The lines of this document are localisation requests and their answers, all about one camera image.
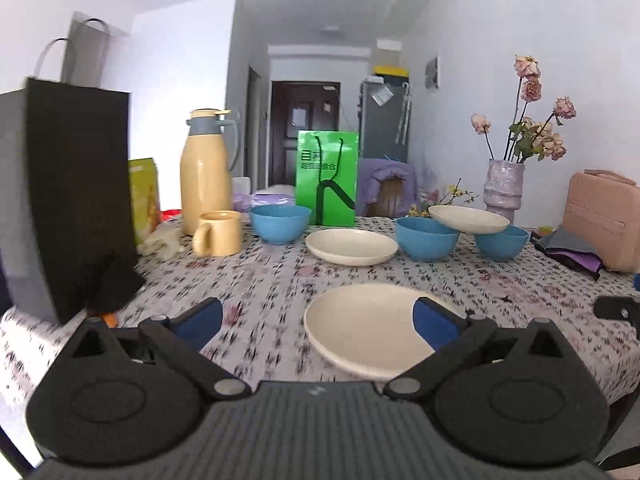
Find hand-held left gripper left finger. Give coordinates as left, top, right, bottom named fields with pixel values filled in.
left=69, top=297, right=253, bottom=402

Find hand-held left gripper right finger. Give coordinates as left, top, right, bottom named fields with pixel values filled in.
left=383, top=296, right=569, bottom=402

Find cream plate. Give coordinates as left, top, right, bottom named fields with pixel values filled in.
left=304, top=283, right=467, bottom=382
left=305, top=228, right=400, bottom=267
left=428, top=204, right=511, bottom=235

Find blue bowl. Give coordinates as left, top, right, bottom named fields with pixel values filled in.
left=395, top=216, right=461, bottom=262
left=473, top=225, right=531, bottom=261
left=249, top=204, right=312, bottom=245

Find pink hard case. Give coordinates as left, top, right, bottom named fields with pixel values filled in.
left=562, top=168, right=640, bottom=274

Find grey and purple cloth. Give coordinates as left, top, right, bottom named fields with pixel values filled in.
left=533, top=225, right=604, bottom=282

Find yellow mug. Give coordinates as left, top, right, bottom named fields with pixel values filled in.
left=192, top=210, right=244, bottom=257

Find black cloth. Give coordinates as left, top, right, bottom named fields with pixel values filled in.
left=86, top=254, right=147, bottom=315

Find yellow flower branch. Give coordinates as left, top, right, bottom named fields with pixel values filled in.
left=407, top=178, right=481, bottom=219

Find yellow thermos jug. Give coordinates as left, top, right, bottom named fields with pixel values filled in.
left=180, top=108, right=239, bottom=237

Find yellow printed box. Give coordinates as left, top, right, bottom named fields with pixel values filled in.
left=128, top=158, right=162, bottom=247

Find purple tissue packet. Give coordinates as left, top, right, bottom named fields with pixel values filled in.
left=234, top=190, right=297, bottom=214

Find chair with purple cloth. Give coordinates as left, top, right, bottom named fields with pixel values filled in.
left=357, top=158, right=419, bottom=219

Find purple ceramic vase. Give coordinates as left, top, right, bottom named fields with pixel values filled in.
left=483, top=158, right=526, bottom=225

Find dried pink roses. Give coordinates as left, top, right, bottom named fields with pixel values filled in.
left=470, top=54, right=577, bottom=164

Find green paper bag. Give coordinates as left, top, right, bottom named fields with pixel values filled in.
left=294, top=130, right=360, bottom=228

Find black paper bag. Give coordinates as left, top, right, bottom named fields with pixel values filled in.
left=0, top=10, right=147, bottom=327

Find grey refrigerator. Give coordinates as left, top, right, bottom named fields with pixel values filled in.
left=359, top=78, right=412, bottom=164

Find hanging umbrellas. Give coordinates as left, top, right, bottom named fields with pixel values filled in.
left=394, top=82, right=414, bottom=147

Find dark wooden door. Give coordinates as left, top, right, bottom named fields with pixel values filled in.
left=269, top=80, right=341, bottom=187

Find yellow box on refrigerator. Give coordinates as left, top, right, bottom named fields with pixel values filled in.
left=373, top=64, right=410, bottom=81

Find wall electrical panel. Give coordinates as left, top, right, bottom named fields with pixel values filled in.
left=424, top=54, right=441, bottom=91

